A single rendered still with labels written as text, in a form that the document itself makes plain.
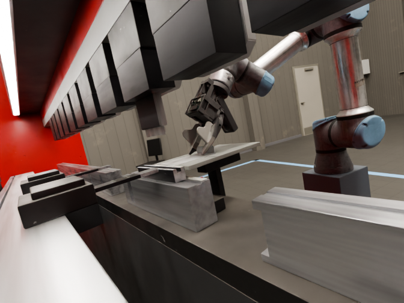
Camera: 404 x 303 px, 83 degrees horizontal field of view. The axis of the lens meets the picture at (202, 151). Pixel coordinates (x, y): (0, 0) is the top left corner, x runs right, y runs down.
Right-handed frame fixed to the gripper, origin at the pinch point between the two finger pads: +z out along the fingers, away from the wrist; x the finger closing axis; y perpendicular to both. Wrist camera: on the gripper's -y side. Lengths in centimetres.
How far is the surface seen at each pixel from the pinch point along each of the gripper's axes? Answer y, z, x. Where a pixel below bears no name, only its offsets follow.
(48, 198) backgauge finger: 28.3, 22.5, 8.5
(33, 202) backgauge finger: 29.9, 23.8, 8.6
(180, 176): 6.9, 9.8, 7.6
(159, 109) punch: 17.3, -2.1, 5.3
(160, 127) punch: 14.6, 1.0, 3.9
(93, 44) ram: 35.2, -16.0, -15.8
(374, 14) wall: -591, -819, -240
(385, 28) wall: -625, -770, -213
